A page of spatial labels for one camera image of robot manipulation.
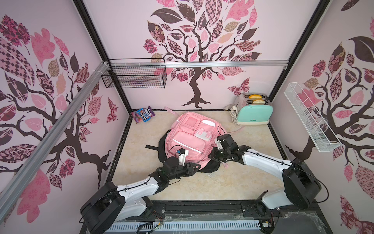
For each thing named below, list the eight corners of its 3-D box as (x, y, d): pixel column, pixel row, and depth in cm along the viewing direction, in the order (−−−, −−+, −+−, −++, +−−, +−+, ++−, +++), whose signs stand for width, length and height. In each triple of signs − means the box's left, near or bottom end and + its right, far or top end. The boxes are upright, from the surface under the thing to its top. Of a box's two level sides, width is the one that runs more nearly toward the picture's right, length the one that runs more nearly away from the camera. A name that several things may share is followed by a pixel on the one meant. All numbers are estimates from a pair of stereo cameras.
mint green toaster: (235, 126, 113) (242, 107, 98) (231, 110, 125) (237, 91, 110) (265, 126, 113) (277, 107, 98) (258, 109, 125) (267, 91, 109)
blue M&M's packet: (144, 122, 112) (143, 120, 111) (137, 112, 120) (136, 110, 118) (151, 119, 115) (151, 117, 113) (144, 109, 122) (143, 107, 121)
